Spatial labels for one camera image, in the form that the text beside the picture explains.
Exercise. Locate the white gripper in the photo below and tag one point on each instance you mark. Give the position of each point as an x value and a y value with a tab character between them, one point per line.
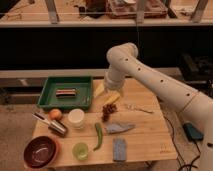
114	86

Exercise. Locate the orange apple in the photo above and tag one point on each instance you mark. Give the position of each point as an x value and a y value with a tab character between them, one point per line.
55	114

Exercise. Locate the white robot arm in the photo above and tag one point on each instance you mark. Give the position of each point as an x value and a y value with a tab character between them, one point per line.
192	104

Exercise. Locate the purple bowl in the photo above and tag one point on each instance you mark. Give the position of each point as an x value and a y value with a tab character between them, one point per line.
40	152

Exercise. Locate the yellow corn cob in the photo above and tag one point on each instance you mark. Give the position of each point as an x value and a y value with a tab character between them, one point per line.
111	95

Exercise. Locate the brown grape bunch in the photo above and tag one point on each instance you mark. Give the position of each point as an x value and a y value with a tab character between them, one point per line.
107	110

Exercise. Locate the silver fork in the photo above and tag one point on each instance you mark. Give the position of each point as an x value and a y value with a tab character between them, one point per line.
132	107

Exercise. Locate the blue grey cloth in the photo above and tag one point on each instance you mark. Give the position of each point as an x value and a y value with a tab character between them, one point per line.
114	128

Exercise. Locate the green chili pepper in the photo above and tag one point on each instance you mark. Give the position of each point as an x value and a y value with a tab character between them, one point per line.
99	132

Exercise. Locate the white plastic cup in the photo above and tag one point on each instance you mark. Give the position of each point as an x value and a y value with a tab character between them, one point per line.
76	118

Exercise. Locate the green plastic tray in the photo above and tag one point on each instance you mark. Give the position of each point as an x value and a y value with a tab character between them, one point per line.
83	99

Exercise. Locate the striped block in tray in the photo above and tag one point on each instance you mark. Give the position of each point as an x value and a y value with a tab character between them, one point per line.
62	93

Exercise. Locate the blue sponge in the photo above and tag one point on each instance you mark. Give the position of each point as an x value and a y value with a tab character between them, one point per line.
119	150

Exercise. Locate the green translucent cup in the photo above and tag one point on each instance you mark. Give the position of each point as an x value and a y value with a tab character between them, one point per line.
80	151

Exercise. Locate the black box on right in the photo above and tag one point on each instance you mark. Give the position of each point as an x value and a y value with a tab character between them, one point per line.
196	68

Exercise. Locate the wooden shelf with clutter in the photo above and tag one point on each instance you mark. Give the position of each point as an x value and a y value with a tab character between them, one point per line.
107	13

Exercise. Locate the metal cup with handle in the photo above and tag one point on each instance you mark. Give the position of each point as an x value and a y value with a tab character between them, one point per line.
55	126

